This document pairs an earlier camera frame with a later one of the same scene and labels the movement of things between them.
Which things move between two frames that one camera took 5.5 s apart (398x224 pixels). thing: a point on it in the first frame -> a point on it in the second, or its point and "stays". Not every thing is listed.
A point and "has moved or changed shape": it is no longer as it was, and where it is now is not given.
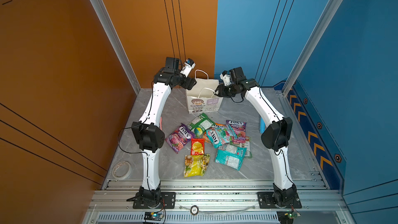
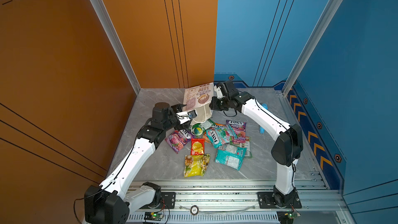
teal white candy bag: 230,155 stays
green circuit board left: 153,215 stays
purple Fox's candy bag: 180,138 stays
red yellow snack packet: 197,146 stays
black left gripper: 188,83 -> 182,126
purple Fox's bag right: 239,128 stays
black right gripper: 221,93 -> 213,102
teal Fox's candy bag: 219,136 stays
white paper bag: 201,98 has moved or changed shape
